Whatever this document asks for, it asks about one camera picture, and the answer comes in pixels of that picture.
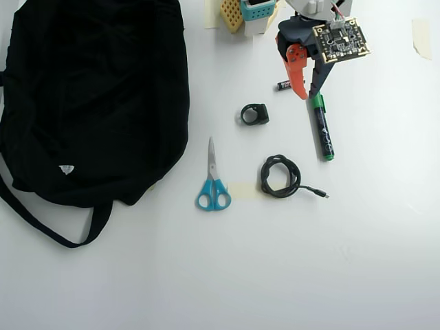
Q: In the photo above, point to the dark navy gripper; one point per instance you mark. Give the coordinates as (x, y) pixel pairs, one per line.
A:
(296, 56)

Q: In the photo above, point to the green marker with black barrel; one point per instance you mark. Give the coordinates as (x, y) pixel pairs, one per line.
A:
(324, 130)

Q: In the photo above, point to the white and teal robot arm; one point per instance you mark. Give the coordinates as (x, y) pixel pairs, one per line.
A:
(309, 7)

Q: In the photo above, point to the black fabric bag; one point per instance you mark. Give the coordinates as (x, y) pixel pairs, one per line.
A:
(93, 110)

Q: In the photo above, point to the black AAA battery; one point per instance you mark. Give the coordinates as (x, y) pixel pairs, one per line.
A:
(283, 85)

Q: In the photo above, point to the yellow perforated base block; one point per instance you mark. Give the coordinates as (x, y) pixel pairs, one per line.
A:
(230, 17)

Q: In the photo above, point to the long beige masking tape strip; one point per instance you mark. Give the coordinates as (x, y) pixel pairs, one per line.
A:
(211, 15)

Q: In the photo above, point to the torn beige masking tape piece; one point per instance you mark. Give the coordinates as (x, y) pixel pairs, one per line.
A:
(422, 38)

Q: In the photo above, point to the short beige masking tape patch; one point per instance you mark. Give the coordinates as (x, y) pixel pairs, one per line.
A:
(242, 189)

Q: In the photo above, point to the bare camera circuit board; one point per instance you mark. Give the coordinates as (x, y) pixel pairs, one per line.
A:
(340, 39)

